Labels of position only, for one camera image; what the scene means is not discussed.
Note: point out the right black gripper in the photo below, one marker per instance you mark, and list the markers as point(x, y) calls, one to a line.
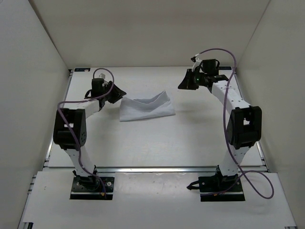
point(186, 83)

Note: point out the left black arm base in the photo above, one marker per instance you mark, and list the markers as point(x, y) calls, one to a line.
point(89, 188)

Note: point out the right blue corner label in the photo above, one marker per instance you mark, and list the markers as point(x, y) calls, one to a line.
point(224, 68)

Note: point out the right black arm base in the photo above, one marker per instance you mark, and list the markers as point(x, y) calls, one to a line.
point(218, 188)

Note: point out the blue corner label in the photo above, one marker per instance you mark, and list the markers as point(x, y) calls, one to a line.
point(82, 69)
point(224, 68)

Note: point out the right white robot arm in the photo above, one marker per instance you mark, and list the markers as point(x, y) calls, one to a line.
point(244, 125)

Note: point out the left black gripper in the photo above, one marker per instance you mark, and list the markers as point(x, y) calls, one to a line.
point(118, 94)

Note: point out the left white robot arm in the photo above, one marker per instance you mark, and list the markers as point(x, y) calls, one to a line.
point(70, 130)

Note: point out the white fabric skirt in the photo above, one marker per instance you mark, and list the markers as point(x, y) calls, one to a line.
point(133, 108)

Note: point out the left blue corner label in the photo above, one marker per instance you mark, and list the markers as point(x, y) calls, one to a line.
point(82, 69)

